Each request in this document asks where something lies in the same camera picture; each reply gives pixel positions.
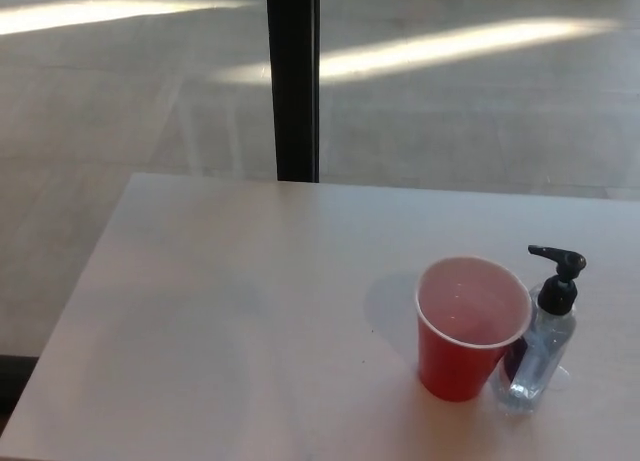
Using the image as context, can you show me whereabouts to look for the red plastic cup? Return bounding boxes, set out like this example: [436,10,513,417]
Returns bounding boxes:
[414,255,533,403]

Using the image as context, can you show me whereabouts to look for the black window frame post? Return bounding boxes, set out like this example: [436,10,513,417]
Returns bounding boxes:
[265,0,322,184]

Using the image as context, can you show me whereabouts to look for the clear soap bottle black pump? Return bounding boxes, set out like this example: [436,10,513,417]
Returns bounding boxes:
[492,244,587,416]

